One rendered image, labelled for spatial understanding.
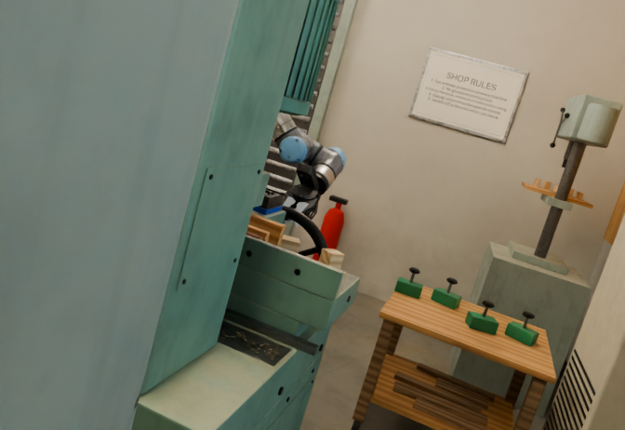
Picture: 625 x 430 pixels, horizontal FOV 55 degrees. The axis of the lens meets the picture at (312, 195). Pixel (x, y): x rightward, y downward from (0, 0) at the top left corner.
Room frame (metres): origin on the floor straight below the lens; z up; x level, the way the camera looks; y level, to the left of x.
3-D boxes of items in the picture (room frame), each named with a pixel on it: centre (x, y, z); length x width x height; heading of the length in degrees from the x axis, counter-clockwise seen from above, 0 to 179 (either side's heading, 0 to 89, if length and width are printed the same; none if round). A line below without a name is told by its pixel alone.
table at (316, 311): (1.26, 0.16, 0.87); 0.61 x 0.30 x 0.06; 74
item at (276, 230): (1.23, 0.15, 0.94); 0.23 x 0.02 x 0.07; 74
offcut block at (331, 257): (1.22, -0.07, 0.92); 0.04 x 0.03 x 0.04; 131
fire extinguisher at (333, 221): (4.00, -0.19, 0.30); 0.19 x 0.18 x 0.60; 167
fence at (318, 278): (1.12, 0.20, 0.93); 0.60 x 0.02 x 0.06; 74
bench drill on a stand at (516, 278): (3.08, -1.22, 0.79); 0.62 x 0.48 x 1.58; 169
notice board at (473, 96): (3.95, -0.77, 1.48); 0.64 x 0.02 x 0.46; 77
